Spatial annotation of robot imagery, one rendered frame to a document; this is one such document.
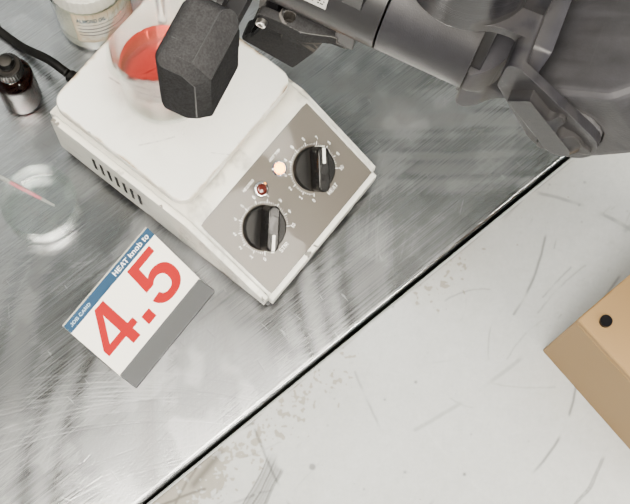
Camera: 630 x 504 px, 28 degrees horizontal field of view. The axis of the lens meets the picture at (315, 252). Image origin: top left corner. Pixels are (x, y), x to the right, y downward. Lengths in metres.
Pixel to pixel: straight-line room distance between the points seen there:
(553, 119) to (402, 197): 0.38
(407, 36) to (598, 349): 0.32
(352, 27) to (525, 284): 0.39
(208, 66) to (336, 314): 0.38
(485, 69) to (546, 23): 0.04
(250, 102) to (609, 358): 0.29
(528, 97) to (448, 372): 0.39
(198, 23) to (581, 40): 0.17
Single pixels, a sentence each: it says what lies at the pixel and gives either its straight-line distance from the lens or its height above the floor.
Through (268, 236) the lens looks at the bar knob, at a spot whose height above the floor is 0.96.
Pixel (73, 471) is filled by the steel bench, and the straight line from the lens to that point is 0.90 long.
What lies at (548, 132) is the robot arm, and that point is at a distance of 0.58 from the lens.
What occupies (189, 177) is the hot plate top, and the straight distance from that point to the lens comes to 0.85.
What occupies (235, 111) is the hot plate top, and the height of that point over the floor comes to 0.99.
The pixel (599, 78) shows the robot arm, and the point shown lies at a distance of 0.57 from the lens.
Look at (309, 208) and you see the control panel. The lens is 0.89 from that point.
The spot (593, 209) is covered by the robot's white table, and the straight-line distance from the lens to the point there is 0.97.
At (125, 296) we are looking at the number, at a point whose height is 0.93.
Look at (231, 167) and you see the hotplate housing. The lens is 0.87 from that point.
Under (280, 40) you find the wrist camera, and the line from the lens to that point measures 0.65.
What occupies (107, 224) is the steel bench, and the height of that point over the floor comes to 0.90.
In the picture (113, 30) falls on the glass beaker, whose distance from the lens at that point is 0.81.
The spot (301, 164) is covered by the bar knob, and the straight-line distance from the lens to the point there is 0.88.
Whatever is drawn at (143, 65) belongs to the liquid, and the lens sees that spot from 0.84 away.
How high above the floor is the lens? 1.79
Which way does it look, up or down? 74 degrees down
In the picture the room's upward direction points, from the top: 9 degrees clockwise
